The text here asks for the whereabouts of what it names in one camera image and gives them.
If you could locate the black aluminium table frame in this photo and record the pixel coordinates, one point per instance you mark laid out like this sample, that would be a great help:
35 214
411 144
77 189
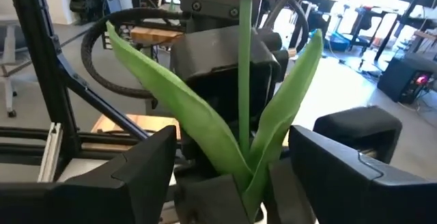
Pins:
41 46

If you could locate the person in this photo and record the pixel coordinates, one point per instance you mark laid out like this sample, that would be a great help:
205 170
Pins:
315 0

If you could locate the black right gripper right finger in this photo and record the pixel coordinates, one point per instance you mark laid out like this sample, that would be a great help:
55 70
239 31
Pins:
358 200

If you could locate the silver aluminium extrusion piece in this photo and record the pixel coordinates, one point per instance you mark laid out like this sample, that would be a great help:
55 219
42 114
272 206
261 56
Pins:
51 152

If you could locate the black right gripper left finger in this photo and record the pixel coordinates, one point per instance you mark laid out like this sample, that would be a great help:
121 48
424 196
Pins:
85 203

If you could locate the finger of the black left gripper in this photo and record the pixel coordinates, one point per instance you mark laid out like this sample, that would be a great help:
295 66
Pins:
211 203
358 132

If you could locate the white office chair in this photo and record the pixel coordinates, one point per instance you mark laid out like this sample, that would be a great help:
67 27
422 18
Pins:
10 46

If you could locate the black computer box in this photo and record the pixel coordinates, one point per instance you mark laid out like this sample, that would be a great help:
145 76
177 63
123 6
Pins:
396 77

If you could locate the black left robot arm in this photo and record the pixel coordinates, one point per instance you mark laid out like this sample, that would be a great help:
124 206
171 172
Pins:
273 39

